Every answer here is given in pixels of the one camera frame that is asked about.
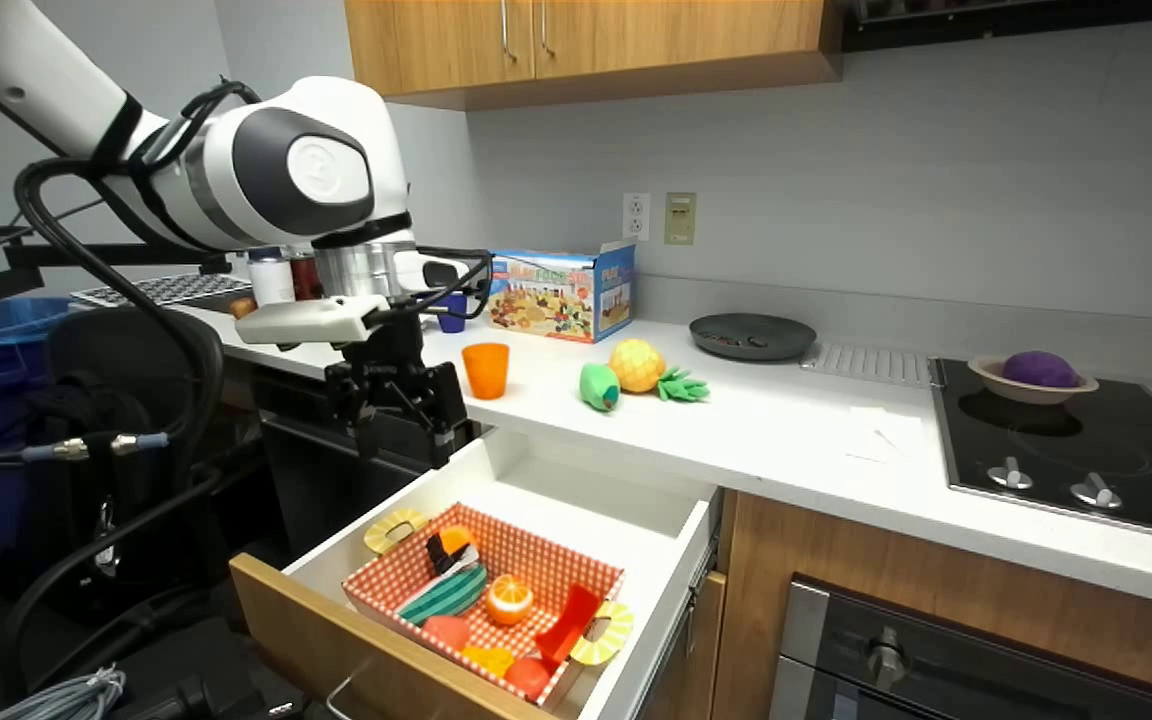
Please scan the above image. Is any silver oven knob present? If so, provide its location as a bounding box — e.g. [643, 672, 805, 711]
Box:
[865, 626, 910, 692]

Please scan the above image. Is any toy orange half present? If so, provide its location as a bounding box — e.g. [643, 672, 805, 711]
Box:
[483, 574, 536, 628]

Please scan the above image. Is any beige bowl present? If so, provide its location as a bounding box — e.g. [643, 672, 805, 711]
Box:
[967, 354, 1101, 406]

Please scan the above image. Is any wooden wall cabinet door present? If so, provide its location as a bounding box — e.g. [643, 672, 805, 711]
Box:
[344, 0, 536, 98]
[534, 0, 829, 82]

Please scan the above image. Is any black range hood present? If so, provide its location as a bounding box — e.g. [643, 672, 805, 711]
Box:
[841, 0, 1152, 54]

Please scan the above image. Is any wooden drawer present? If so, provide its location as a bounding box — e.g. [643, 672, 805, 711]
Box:
[228, 429, 723, 720]

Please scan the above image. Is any yellow toy pineapple ring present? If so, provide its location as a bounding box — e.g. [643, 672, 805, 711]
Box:
[363, 507, 430, 555]
[570, 599, 636, 667]

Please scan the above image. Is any yellow toy pineapple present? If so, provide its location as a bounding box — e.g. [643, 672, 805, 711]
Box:
[607, 338, 711, 404]

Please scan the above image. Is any black office chair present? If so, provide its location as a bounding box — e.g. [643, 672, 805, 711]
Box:
[31, 304, 229, 611]

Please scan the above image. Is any black cooktop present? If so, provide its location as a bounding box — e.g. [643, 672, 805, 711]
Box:
[928, 357, 1152, 547]

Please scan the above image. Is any purple toy cabbage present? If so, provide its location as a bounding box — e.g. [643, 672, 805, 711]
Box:
[1000, 349, 1081, 390]

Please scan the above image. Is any silver stove knob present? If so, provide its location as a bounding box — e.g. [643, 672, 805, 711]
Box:
[987, 456, 1035, 492]
[1070, 472, 1125, 510]

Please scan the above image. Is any green striped toy melon slice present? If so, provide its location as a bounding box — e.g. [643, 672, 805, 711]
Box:
[397, 564, 490, 629]

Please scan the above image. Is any black dishwasher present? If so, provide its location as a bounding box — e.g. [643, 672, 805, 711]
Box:
[252, 366, 485, 561]

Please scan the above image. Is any yellow toy fruit piece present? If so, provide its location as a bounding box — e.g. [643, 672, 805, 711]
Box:
[460, 644, 516, 679]

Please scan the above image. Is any colourful toy cardboard box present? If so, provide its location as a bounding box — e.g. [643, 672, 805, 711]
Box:
[485, 239, 638, 345]

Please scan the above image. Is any white bottle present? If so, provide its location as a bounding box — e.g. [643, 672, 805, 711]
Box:
[247, 249, 296, 307]

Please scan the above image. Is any keyboard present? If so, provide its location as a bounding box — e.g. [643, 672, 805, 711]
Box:
[70, 271, 254, 312]

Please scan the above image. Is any wooden wall cabinet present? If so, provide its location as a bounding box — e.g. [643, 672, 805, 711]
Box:
[343, 0, 846, 112]

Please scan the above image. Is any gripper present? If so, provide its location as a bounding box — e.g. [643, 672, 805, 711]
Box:
[325, 312, 473, 471]

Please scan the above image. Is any beige switch plate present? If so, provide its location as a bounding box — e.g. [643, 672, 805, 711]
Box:
[663, 191, 698, 247]

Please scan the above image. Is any silver drawer handle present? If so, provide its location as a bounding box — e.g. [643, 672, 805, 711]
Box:
[324, 668, 379, 720]

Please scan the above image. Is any red toy fruit piece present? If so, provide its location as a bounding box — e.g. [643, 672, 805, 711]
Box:
[503, 656, 553, 702]

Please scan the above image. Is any green toy avocado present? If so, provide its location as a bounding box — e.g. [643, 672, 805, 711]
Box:
[578, 361, 623, 413]

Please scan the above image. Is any dark grey plate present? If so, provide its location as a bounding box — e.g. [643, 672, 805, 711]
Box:
[688, 312, 819, 363]

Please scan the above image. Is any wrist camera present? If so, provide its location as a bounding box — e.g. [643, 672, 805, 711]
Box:
[234, 293, 394, 352]

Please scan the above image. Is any red toy tomato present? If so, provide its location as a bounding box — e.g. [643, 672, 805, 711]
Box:
[422, 614, 473, 652]

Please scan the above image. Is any red toy scoop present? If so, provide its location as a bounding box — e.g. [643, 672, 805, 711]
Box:
[535, 582, 605, 667]

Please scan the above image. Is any coil of grey cable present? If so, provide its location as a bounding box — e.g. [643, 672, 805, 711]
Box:
[0, 664, 128, 720]

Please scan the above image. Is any orange plastic cup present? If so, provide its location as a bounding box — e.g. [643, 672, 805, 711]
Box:
[460, 342, 512, 401]

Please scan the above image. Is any black and orange toy sushi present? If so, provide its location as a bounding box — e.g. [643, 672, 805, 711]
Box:
[425, 526, 483, 578]

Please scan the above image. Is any red checkered paper tray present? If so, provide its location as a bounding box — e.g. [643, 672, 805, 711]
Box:
[340, 501, 628, 707]

